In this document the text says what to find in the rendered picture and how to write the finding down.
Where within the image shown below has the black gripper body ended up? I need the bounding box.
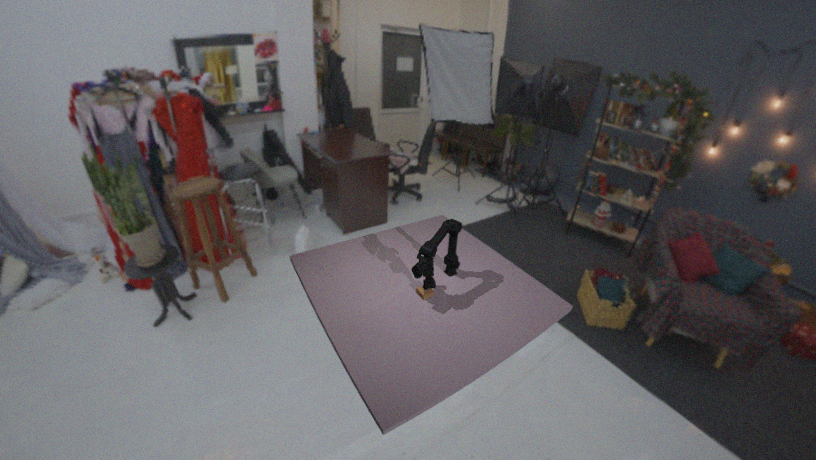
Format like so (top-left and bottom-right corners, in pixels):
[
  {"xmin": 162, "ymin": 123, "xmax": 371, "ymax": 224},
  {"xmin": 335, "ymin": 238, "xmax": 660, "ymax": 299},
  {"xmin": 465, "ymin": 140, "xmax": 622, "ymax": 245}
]
[{"xmin": 424, "ymin": 267, "xmax": 436, "ymax": 289}]

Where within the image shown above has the tan wooden block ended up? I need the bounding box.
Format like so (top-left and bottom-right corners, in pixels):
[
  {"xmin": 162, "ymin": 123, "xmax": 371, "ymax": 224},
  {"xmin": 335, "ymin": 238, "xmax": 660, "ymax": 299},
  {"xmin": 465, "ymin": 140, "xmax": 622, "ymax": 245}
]
[{"xmin": 416, "ymin": 286, "xmax": 435, "ymax": 300}]

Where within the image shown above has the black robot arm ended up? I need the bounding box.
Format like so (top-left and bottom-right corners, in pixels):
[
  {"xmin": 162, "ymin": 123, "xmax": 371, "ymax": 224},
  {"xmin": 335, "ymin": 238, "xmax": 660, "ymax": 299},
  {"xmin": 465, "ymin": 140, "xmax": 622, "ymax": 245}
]
[{"xmin": 411, "ymin": 219, "xmax": 462, "ymax": 279}]

